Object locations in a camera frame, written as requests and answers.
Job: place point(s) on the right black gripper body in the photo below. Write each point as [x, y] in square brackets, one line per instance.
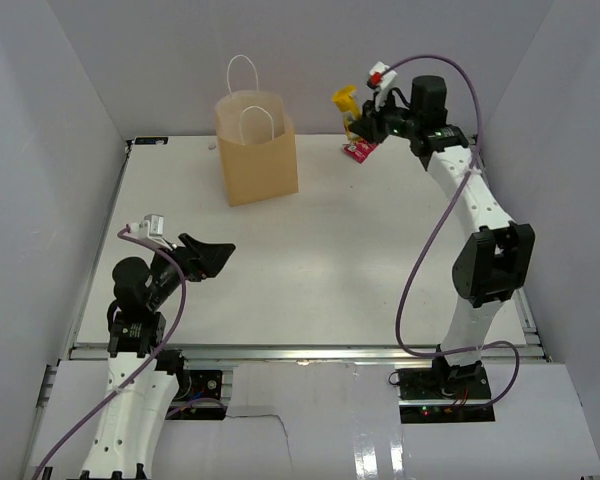
[398, 121]

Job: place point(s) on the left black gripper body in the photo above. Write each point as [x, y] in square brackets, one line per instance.
[167, 278]

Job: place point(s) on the small yellow snack bar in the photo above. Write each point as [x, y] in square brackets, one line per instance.
[346, 102]

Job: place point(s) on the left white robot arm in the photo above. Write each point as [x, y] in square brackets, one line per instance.
[143, 374]

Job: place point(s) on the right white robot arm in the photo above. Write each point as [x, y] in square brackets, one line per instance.
[493, 263]

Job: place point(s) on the brown paper bag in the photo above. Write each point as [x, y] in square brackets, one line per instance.
[257, 147]

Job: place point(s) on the pink snack packet back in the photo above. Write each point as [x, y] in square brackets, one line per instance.
[359, 150]

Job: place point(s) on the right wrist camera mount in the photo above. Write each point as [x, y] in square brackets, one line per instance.
[381, 80]

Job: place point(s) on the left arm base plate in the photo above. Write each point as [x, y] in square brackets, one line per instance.
[195, 384]

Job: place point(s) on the aluminium frame rail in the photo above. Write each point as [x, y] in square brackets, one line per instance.
[306, 354]

